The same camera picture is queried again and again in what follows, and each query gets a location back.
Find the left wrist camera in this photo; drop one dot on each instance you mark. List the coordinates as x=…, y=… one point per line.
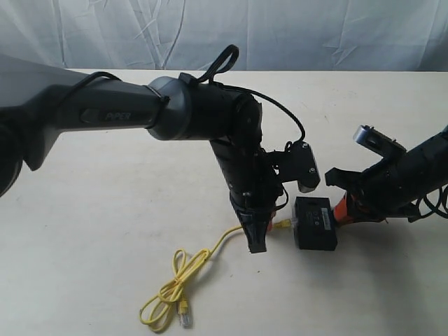
x=296, y=163

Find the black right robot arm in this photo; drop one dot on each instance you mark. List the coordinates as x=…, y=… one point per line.
x=434, y=185

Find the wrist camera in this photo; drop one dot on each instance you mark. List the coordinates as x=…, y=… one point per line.
x=296, y=163
x=378, y=143

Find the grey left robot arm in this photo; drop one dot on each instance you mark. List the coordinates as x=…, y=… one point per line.
x=40, y=102

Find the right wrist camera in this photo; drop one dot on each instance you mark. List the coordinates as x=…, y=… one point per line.
x=378, y=143

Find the grey backdrop cloth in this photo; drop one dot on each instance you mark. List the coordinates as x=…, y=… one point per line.
x=270, y=35

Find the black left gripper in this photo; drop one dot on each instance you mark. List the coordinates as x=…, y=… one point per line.
x=254, y=190

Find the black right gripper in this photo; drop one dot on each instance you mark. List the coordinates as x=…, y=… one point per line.
x=385, y=190

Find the black network switch box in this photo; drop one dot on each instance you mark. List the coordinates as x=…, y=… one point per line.
x=314, y=227

